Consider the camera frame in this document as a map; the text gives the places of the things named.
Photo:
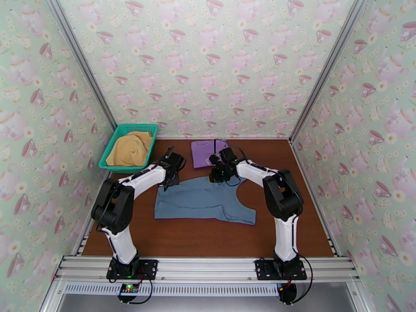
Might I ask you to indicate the purple shirt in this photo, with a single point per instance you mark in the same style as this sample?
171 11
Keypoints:
201 155

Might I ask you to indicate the blue tank top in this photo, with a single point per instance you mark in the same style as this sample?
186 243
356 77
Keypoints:
195 203

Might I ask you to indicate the tan yellow cloth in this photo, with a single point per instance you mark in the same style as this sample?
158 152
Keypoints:
130 151

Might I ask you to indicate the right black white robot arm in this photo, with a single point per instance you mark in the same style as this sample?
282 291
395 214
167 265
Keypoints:
282 197

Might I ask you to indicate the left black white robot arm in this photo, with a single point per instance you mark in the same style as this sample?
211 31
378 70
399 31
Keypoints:
112 207

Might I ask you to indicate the teal plastic laundry basket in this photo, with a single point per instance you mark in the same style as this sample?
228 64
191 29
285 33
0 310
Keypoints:
105 161

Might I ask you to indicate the aluminium back edge strip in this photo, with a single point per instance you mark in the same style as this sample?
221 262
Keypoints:
260 138

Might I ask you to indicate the green lit circuit board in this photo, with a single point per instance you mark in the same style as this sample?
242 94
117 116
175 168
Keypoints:
129 289

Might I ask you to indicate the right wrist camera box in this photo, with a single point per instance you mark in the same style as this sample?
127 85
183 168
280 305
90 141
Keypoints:
214 158

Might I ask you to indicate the aluminium mounting rail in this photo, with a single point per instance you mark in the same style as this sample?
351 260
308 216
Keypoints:
208 268

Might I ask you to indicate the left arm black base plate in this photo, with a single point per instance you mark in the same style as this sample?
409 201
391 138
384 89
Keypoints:
148 268

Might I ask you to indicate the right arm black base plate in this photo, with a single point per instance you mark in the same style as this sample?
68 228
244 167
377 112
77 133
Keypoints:
265 268

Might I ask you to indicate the left aluminium frame post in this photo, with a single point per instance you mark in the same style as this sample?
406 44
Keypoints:
82 60

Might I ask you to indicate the aluminium frame post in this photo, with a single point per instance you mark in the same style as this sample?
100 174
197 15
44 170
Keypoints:
82 60
331 60

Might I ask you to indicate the black round mount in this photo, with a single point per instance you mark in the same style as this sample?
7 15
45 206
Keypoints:
288 293

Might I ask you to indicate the black circuit board mount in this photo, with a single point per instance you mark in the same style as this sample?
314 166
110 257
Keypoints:
128 298

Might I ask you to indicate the right aluminium frame post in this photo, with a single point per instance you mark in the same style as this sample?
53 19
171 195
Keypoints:
331 60

